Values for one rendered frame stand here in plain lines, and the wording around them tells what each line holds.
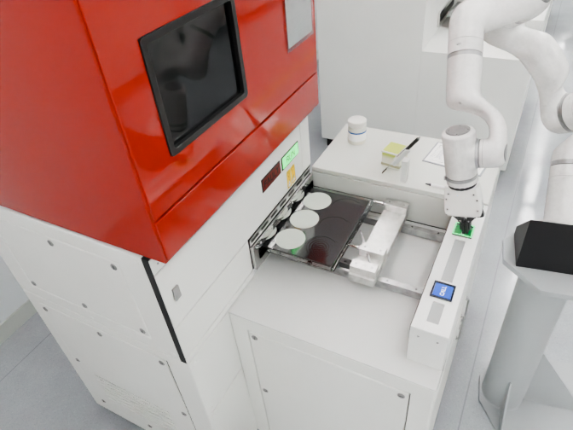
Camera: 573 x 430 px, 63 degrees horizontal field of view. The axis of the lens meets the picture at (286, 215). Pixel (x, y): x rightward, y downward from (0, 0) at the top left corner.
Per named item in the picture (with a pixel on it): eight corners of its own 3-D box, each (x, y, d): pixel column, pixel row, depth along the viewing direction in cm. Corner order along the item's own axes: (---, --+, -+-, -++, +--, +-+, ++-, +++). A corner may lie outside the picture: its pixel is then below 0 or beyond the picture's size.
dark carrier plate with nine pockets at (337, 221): (235, 238, 157) (235, 237, 156) (283, 182, 180) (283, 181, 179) (331, 267, 143) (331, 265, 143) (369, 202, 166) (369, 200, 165)
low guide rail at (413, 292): (276, 256, 159) (275, 249, 157) (279, 252, 161) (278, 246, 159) (424, 301, 139) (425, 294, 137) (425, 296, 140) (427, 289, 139)
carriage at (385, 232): (348, 280, 144) (348, 273, 142) (385, 211, 168) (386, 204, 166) (373, 287, 141) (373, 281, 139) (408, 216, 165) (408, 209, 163)
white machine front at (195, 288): (181, 361, 130) (140, 258, 105) (307, 195, 184) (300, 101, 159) (189, 365, 129) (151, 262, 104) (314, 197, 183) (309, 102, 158)
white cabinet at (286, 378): (259, 439, 194) (227, 313, 143) (346, 280, 258) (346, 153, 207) (413, 515, 168) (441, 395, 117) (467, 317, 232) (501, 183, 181)
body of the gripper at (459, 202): (440, 186, 131) (443, 217, 137) (478, 187, 125) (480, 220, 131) (446, 171, 136) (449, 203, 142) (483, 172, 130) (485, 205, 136)
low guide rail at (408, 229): (310, 209, 177) (309, 203, 175) (312, 206, 179) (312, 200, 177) (445, 243, 157) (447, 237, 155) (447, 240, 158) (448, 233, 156)
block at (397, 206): (383, 210, 164) (384, 203, 162) (386, 204, 166) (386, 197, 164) (406, 215, 161) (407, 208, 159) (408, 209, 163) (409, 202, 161)
